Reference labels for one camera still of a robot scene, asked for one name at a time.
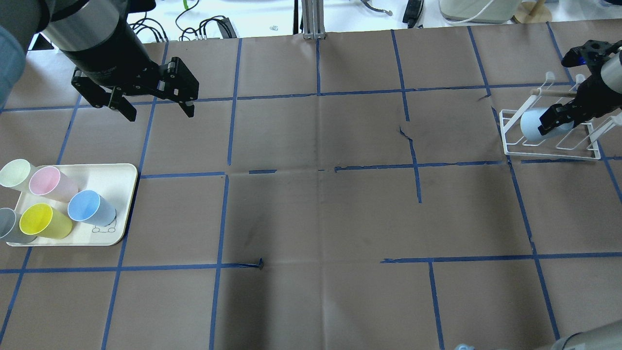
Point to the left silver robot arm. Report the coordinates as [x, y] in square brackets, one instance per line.
[72, 25]

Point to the pale green plastic cup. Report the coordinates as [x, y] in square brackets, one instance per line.
[17, 174]

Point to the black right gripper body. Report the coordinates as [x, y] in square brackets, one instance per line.
[594, 92]

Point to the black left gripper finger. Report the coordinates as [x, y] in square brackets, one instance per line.
[123, 106]
[188, 108]

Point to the grey plastic cup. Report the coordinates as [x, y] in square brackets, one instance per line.
[10, 230]

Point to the white wire cup rack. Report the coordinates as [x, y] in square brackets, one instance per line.
[521, 137]

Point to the blue cup on tray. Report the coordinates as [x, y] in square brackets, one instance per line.
[91, 208]

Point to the yellow plastic cup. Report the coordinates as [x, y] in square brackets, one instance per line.
[42, 220]

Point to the pink plastic cup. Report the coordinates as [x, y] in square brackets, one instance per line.
[51, 183]

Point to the wooden mug tree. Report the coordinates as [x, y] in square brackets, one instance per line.
[532, 12]

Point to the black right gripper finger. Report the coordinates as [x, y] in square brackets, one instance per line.
[555, 130]
[558, 114]

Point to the light blue plastic cup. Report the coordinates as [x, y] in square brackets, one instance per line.
[530, 121]

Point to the black power adapter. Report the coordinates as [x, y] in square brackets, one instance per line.
[412, 12]

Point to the aluminium frame post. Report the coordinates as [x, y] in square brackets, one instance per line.
[313, 19]

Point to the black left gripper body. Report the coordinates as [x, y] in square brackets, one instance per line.
[108, 58]

